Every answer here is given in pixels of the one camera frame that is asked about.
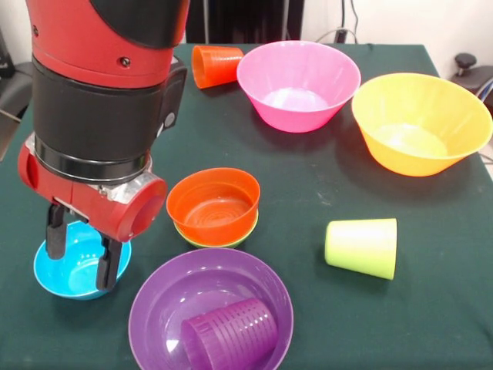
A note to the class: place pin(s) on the purple plastic cup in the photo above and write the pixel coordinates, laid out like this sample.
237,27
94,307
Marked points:
231,335

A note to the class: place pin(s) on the orange plastic bowl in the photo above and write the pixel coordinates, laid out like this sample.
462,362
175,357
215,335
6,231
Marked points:
215,227

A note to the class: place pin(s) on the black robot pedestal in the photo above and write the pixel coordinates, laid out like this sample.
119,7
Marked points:
246,19

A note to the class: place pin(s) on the dark green tablecloth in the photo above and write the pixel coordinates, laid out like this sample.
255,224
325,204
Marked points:
385,327

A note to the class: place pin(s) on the green plastic bowl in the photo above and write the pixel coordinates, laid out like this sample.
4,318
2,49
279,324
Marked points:
239,242

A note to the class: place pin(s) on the yellow plastic bowl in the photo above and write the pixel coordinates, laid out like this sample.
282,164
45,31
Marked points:
404,162

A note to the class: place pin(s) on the black power plug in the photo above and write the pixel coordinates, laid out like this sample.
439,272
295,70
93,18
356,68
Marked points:
340,35

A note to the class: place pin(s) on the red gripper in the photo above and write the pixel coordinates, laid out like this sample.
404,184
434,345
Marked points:
96,208

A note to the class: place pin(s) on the pink plastic bowl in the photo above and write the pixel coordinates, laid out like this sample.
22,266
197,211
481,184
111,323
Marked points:
296,115

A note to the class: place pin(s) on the grey chair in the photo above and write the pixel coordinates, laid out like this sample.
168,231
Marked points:
15,88

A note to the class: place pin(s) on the lime green plastic cup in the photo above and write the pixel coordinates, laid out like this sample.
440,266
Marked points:
362,246

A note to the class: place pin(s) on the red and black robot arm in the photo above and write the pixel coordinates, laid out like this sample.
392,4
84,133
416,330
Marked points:
100,85

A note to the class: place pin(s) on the orange plastic cup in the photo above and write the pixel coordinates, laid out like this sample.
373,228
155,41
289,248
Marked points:
219,65

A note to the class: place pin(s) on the purple plastic bowl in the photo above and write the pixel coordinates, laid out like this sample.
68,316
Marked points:
161,297

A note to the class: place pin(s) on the black chair armrest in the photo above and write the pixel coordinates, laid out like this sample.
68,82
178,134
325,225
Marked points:
466,61

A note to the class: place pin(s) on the blue plastic bowl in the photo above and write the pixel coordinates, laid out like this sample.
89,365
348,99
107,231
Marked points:
77,270

